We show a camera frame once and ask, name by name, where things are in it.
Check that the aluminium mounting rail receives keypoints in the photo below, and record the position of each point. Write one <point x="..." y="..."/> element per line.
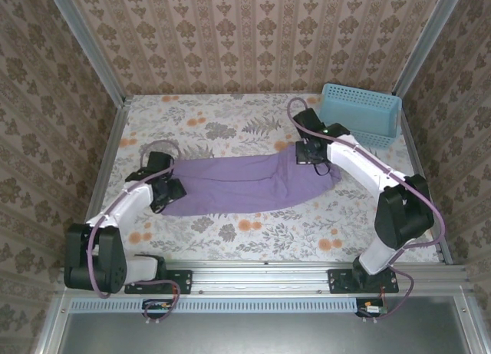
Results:
<point x="261" y="277"/>

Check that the floral patterned table cover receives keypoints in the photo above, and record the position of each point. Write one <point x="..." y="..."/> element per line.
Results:
<point x="268" y="235"/>

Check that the small connector board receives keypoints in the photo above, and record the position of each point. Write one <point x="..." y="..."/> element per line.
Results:
<point x="159" y="306"/>
<point x="372" y="309"/>

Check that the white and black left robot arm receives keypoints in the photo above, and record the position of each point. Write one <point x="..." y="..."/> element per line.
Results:
<point x="126" y="204"/>

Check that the purple t-shirt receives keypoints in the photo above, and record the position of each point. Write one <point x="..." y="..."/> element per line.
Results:
<point x="238" y="181"/>

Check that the aluminium frame post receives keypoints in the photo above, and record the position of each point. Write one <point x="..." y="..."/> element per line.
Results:
<point x="88" y="47"/>
<point x="429" y="43"/>

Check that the aluminium table side rail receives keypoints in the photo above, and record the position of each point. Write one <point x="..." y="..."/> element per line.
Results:
<point x="111" y="150"/>
<point x="418" y="158"/>

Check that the light blue plastic basket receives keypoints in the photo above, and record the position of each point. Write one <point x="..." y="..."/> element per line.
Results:
<point x="368" y="112"/>

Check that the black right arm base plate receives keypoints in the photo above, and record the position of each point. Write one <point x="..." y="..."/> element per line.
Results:
<point x="339" y="281"/>

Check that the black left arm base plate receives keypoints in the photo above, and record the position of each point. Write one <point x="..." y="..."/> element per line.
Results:
<point x="180" y="281"/>

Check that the aluminium frame bar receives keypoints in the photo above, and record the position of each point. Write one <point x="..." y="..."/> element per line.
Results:
<point x="470" y="331"/>
<point x="51" y="323"/>

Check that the grey metal panel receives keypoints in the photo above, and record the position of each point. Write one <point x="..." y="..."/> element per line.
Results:
<point x="249" y="335"/>

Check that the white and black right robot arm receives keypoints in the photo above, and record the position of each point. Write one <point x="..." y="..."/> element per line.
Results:
<point x="360" y="162"/>

